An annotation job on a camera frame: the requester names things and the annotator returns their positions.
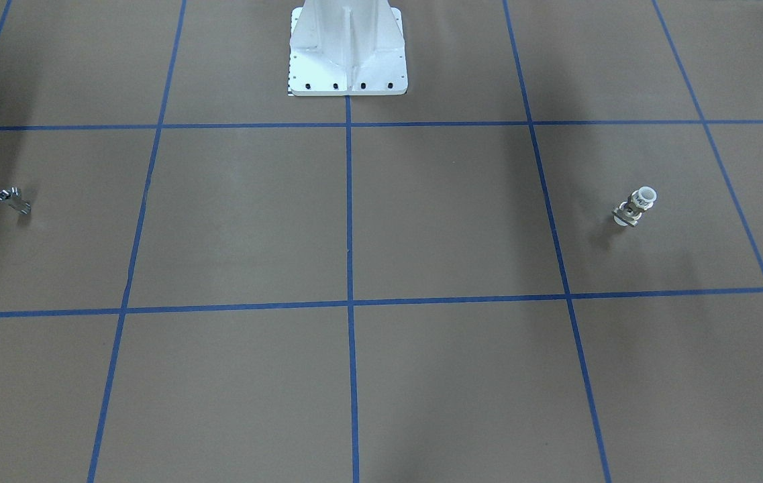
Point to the chrome metal angle valve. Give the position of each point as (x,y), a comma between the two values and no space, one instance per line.
(13,198)

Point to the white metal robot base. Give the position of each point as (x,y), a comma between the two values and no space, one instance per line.
(347,48)

